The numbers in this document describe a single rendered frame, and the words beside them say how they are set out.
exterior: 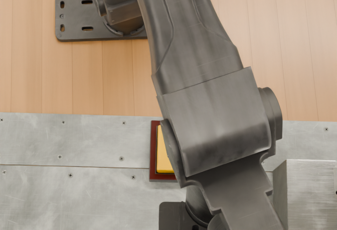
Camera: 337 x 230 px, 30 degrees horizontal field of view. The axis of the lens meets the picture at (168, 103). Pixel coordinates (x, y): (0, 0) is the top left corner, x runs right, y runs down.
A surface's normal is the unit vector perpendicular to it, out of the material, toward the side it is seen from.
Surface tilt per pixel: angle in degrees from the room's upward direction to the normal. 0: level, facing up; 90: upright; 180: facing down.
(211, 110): 16
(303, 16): 0
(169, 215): 28
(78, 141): 0
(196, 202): 73
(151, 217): 0
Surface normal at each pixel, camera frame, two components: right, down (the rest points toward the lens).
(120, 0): 0.33, 0.90
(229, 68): 0.11, 0.00
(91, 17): 0.03, -0.25
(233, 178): -0.12, -0.63
